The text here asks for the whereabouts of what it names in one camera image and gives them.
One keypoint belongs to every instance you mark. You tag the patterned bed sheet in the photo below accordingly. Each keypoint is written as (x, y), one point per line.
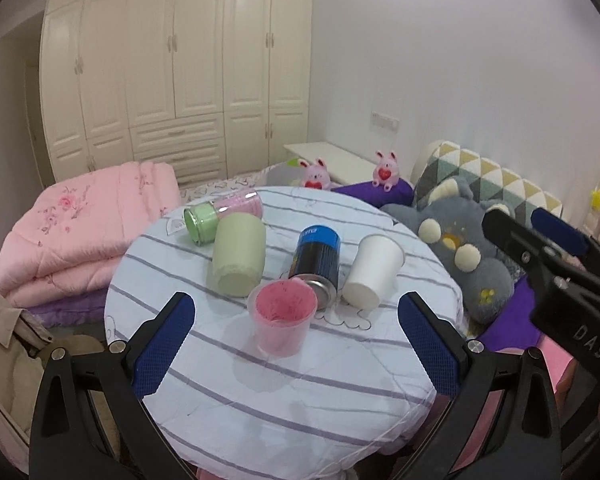
(220, 185)

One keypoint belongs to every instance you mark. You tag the pink translucent cup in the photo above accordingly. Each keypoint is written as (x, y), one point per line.
(281, 317)

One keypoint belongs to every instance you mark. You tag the blue and black can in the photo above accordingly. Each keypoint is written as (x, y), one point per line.
(317, 265)

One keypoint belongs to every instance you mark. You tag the white paper cup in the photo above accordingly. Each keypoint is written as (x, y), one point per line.
(372, 272)

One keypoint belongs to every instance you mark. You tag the pink floral quilt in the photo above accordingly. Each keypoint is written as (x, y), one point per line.
(75, 230)

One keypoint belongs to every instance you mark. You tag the grey plush toy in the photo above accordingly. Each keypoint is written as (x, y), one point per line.
(455, 245)

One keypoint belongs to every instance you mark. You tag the white wall socket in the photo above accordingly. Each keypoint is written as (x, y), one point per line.
(385, 119)

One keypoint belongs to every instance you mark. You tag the beige jacket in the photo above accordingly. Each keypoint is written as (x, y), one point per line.
(5, 370)

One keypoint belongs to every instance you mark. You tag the pink plush toy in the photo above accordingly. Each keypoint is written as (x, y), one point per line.
(385, 170)
(314, 174)

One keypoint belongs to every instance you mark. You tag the triangle pattern pillow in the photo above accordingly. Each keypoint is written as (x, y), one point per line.
(485, 172)

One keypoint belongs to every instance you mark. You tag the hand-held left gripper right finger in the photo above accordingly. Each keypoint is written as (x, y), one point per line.
(430, 347)

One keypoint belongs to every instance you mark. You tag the purple cushion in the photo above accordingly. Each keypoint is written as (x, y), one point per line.
(375, 192)

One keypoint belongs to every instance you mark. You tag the cream wardrobe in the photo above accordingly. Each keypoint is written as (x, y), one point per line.
(180, 60)

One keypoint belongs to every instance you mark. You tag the white desk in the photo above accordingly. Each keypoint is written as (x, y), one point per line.
(330, 157)

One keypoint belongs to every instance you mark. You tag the large light green cup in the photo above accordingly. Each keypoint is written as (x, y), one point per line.
(237, 255)

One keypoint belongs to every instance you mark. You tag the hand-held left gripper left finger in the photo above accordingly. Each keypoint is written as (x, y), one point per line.
(162, 347)

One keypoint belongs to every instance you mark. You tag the purple folded blanket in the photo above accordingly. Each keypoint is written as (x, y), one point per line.
(65, 310)

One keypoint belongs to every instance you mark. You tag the pink frosted cup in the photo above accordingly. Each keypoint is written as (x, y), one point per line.
(242, 205)

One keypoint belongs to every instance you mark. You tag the striped white tablecloth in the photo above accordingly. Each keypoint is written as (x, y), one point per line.
(220, 385)

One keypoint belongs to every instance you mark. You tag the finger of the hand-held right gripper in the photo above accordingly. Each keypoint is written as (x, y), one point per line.
(560, 232)
(517, 240)

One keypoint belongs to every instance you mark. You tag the purple bed cover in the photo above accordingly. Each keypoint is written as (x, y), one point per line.
(510, 325)

